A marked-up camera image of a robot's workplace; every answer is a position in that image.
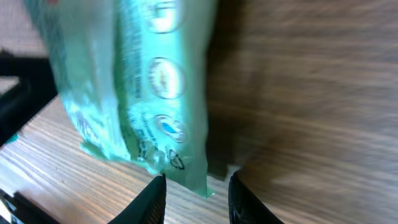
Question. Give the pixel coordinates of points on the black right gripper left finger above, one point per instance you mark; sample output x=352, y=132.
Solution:
x=148, y=207

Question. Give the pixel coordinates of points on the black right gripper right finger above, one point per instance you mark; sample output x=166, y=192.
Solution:
x=245, y=207

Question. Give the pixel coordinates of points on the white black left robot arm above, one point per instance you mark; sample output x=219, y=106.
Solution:
x=34, y=90

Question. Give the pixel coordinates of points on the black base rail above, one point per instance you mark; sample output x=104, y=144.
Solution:
x=23, y=211

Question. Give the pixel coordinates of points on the light green wipes pack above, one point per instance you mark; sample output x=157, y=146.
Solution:
x=131, y=77

